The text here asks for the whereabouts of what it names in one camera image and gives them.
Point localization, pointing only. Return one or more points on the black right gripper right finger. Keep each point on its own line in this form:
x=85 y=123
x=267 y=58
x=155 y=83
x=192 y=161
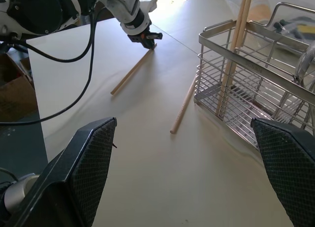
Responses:
x=288 y=163

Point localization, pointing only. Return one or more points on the brown cardboard box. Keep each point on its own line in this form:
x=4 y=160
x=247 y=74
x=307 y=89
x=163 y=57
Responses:
x=14 y=94

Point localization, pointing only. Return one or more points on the wooden chopstick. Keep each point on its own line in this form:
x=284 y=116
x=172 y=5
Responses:
x=242 y=25
x=183 y=106
x=232 y=47
x=130 y=74

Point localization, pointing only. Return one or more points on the clear plastic bag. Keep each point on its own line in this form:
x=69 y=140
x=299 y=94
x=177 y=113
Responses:
x=265 y=8

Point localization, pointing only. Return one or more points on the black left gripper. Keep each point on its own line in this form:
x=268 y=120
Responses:
x=137 y=37

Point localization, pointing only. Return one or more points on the silver robot body part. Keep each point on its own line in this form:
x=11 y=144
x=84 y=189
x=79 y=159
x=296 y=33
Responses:
x=19 y=190

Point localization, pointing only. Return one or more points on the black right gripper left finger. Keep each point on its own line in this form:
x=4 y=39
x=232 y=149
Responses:
x=83 y=168

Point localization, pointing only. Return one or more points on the metal spoon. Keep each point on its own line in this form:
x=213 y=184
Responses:
x=305 y=60

